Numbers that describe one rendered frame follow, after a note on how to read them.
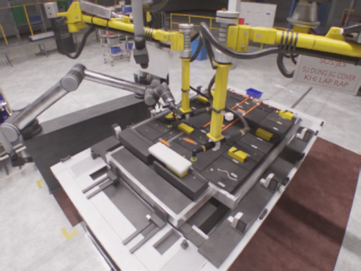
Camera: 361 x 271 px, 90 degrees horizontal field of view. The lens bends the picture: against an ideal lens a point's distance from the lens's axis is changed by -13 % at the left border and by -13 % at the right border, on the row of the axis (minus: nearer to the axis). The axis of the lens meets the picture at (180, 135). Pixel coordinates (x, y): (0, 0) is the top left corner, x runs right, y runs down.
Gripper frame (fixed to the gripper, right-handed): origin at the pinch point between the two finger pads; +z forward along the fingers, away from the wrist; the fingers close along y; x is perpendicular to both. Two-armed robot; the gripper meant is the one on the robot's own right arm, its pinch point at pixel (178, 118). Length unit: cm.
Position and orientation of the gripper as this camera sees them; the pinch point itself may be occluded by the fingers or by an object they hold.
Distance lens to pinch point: 189.2
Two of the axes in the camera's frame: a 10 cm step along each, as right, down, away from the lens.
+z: 4.4, 8.5, -3.0
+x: -8.6, 3.0, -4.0
